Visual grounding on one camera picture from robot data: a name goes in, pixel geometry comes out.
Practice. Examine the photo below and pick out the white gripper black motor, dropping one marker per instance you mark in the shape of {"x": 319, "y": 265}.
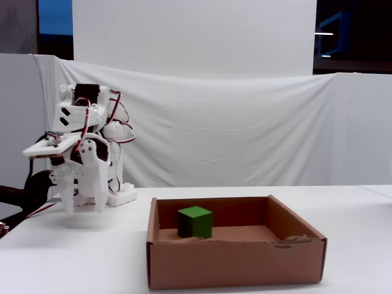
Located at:
{"x": 90, "y": 172}

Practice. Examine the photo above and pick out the green wooden cube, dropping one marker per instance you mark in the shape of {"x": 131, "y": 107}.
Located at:
{"x": 200, "y": 225}

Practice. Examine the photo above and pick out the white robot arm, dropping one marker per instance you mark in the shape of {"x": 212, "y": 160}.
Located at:
{"x": 73, "y": 118}

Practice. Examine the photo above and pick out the brown cardboard box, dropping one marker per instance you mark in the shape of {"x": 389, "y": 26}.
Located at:
{"x": 232, "y": 266}

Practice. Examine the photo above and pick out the black clamp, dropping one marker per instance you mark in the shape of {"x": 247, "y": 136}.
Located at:
{"x": 36, "y": 186}

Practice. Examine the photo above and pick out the grey partition panel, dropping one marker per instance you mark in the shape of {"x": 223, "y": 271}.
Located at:
{"x": 18, "y": 122}

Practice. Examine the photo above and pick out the blue window pane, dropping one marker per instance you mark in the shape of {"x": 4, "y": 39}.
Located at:
{"x": 55, "y": 18}

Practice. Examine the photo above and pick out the white draped cloth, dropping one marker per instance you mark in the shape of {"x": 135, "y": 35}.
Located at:
{"x": 245, "y": 122}

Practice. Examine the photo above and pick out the white backdrop panel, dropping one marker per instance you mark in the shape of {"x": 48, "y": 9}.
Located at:
{"x": 196, "y": 30}

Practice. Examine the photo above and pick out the white wrist camera mount plate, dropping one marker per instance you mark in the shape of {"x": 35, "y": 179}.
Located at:
{"x": 46, "y": 148}

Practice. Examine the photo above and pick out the blue wall shelf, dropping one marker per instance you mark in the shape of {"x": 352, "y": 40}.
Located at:
{"x": 344, "y": 30}

